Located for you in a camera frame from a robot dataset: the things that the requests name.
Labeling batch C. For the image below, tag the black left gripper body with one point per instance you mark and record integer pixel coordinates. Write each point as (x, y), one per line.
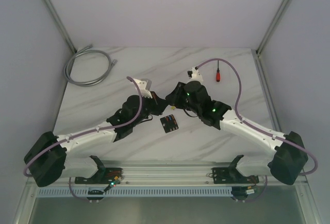
(154, 103)

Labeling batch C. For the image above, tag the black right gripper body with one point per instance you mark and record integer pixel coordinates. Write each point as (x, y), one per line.
(180, 100)

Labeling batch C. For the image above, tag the black fuse box base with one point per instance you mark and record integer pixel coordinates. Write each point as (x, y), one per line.
(169, 126)

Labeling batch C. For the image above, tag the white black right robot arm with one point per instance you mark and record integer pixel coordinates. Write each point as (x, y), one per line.
(283, 156)

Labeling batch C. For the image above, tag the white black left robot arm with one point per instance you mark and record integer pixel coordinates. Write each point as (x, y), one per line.
(79, 155)

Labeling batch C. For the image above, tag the red black screwdriver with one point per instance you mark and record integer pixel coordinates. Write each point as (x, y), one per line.
(218, 75)

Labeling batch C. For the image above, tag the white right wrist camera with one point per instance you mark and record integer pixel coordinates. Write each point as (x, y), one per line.
(195, 75)

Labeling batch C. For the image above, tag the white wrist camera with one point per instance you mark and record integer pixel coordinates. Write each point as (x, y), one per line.
(144, 86)
(195, 75)

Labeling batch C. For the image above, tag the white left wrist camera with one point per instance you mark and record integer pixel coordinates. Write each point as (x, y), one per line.
(144, 86)

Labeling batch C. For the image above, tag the aluminium front mounting rail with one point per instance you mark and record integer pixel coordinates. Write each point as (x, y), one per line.
(167, 172)

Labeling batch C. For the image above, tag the aluminium frame rail right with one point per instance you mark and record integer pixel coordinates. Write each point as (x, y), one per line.
(266, 91)

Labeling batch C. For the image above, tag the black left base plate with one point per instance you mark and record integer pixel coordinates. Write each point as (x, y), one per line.
(108, 176)

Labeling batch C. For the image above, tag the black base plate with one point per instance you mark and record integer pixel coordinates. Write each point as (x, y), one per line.
(225, 175)
(108, 176)

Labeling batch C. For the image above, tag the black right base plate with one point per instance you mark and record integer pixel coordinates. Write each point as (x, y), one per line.
(225, 175)

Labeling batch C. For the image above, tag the white slotted cable duct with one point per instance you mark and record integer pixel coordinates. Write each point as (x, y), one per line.
(136, 191)

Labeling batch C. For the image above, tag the aluminium frame post left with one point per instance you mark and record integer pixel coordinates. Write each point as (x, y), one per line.
(59, 24)

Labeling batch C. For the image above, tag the aluminium frame post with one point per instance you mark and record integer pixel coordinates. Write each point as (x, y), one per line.
(59, 24)
(273, 26)

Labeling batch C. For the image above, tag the aluminium frame post right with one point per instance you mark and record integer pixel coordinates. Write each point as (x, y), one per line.
(273, 26)

